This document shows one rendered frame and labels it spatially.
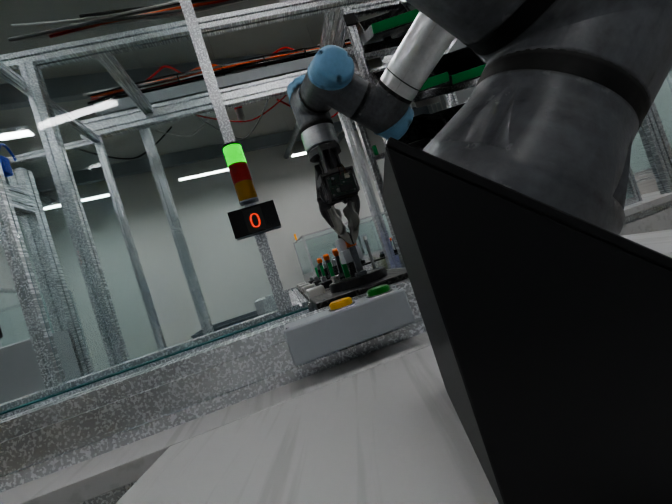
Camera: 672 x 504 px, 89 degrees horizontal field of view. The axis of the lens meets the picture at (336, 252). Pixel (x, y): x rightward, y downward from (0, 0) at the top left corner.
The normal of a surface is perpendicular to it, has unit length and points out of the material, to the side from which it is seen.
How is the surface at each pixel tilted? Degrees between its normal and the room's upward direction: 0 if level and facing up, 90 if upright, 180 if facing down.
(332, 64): 90
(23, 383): 90
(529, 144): 67
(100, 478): 90
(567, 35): 75
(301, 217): 90
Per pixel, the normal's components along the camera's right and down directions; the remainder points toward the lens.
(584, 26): -0.36, -0.10
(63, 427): 0.15, -0.07
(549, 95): -0.26, -0.39
